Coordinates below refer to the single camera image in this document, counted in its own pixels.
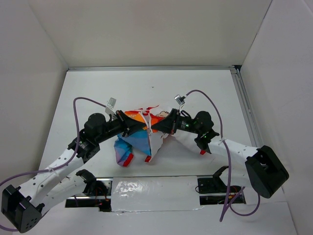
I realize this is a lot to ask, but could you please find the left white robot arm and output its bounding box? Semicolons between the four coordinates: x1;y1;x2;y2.
1;111;147;233

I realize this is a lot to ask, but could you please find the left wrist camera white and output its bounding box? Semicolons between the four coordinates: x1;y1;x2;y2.
105;97;116;115

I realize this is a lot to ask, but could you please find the aluminium frame rail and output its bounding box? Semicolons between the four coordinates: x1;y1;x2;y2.
67;65;272;172

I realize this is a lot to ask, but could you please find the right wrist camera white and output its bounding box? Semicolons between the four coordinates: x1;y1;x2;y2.
174;94;186;112

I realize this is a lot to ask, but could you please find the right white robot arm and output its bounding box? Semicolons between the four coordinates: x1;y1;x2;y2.
151;109;289;198

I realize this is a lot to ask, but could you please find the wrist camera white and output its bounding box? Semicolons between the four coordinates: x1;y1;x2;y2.
174;94;186;112
105;97;116;115

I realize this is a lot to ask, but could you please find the white taped front panel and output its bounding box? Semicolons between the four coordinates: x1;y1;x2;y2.
111;176;201;212

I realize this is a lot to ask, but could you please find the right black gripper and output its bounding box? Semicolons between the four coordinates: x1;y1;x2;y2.
152;108;202;135

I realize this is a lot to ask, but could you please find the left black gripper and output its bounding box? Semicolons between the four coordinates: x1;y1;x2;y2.
96;110;146;144

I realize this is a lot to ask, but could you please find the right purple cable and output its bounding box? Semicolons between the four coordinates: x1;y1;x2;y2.
184;90;261;222

